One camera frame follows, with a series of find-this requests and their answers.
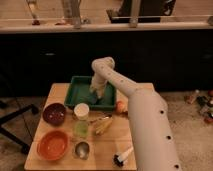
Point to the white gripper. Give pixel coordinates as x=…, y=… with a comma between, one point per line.
x=98, y=87

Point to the blue sponge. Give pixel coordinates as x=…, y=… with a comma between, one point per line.
x=92, y=98

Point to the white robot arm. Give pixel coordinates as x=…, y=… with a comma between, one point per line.
x=152, y=138

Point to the green plastic tray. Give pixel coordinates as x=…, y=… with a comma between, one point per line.
x=78, y=92

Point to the green bottle with white lid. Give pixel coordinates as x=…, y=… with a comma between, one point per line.
x=81, y=112

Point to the red yellow apple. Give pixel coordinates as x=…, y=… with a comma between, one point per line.
x=121, y=107

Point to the yellow banana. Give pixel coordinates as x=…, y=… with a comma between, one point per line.
x=102, y=126

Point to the dark purple bowl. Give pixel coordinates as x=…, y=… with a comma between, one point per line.
x=54, y=114

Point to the wooden table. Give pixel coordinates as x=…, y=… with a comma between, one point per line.
x=102, y=148

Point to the small metal cup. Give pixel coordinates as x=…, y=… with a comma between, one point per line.
x=82, y=150

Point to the dark long counter cabinet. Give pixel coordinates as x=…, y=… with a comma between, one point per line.
x=35, y=57

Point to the orange bowl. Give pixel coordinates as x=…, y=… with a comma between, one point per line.
x=53, y=145

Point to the black office chair base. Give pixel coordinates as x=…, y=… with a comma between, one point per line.
x=15, y=126

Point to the white handled black brush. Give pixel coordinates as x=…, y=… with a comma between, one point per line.
x=119, y=159

